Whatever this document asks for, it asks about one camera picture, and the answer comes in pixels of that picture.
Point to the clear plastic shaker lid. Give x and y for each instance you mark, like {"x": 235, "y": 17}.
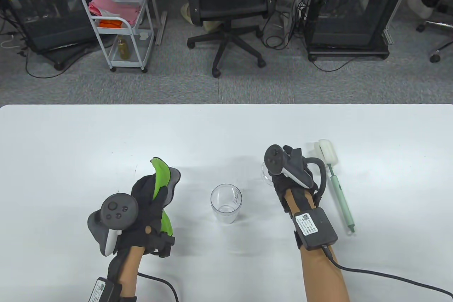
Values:
{"x": 265, "y": 174}

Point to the black equipment cabinet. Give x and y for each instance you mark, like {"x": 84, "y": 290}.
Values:
{"x": 350, "y": 8}
{"x": 42, "y": 8}

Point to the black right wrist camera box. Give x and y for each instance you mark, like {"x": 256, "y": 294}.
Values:
{"x": 316, "y": 227}

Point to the clear plastic shaker cup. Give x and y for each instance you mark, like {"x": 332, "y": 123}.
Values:
{"x": 226, "y": 206}

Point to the grey black controller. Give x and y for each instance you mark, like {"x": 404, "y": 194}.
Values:
{"x": 118, "y": 208}
{"x": 274, "y": 158}

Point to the orange folded item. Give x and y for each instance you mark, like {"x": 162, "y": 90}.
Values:
{"x": 109, "y": 23}

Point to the grey black left controller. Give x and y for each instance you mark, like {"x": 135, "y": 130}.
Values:
{"x": 118, "y": 208}

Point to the person's right hand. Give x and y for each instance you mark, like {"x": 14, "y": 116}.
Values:
{"x": 283, "y": 188}

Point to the green microfibre cloth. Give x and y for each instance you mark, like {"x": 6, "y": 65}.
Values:
{"x": 161, "y": 174}

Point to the grey black right controller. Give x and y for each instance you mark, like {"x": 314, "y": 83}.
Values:
{"x": 274, "y": 158}

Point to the grey chair base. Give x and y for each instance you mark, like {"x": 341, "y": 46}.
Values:
{"x": 439, "y": 26}

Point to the pink cloth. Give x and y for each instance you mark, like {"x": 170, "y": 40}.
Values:
{"x": 106, "y": 6}

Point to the white sponge cup brush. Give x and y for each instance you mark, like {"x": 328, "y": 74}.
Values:
{"x": 341, "y": 199}

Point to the beige slipper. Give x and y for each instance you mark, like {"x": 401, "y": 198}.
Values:
{"x": 212, "y": 26}
{"x": 185, "y": 13}

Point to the white rolling cart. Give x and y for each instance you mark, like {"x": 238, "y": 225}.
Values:
{"x": 138, "y": 50}

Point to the person's left hand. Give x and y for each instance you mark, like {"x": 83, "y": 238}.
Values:
{"x": 148, "y": 224}

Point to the yellowish drink bottle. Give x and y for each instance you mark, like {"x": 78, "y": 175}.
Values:
{"x": 123, "y": 49}

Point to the aluminium frame post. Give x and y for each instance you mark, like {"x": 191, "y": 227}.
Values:
{"x": 400, "y": 1}
{"x": 159, "y": 22}

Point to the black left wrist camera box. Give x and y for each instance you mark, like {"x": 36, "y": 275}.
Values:
{"x": 106, "y": 289}

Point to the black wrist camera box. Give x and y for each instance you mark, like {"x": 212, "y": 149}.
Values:
{"x": 106, "y": 289}
{"x": 316, "y": 227}

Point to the person's right forearm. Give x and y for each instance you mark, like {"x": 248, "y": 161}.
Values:
{"x": 322, "y": 277}

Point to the person's left forearm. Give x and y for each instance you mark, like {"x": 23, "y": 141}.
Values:
{"x": 129, "y": 266}

